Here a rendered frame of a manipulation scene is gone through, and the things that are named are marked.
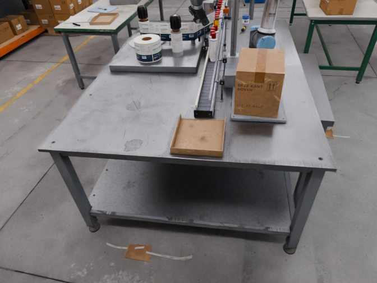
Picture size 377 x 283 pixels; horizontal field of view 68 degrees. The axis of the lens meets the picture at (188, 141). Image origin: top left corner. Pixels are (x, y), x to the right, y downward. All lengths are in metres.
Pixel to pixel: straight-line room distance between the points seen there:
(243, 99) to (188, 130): 0.34
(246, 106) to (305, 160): 0.43
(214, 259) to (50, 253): 1.12
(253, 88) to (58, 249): 1.68
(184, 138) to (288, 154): 0.53
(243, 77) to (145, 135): 0.61
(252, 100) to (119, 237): 1.33
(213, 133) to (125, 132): 0.49
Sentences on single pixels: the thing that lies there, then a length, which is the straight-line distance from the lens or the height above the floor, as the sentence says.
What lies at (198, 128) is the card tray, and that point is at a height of 0.83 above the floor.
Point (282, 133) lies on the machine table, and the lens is 1.56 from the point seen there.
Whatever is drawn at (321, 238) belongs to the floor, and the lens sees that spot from 2.21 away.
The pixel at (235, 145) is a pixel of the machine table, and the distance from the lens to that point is 1.45.
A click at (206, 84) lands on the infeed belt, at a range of 1.86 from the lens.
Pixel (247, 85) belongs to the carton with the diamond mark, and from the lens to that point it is 1.52.
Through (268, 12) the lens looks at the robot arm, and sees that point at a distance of 1.93.
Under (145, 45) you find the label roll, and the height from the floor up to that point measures 1.01.
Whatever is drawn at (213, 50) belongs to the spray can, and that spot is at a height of 0.97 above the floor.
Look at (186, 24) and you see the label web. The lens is 2.41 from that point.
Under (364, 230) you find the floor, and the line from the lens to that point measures 2.36.
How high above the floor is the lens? 1.78
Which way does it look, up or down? 40 degrees down
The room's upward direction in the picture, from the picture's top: 4 degrees counter-clockwise
